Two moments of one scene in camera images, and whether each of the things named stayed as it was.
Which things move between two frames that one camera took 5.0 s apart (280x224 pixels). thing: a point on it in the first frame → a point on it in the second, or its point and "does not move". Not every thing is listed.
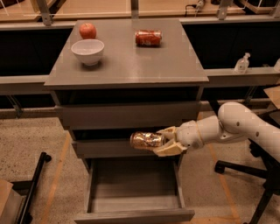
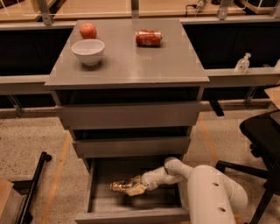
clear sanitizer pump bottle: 242,64 does not move
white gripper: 188,135 → 150,178
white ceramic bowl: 88,51 does not move
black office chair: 271,171 does not move
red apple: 87,31 does not move
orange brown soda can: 145,140 → 120,186
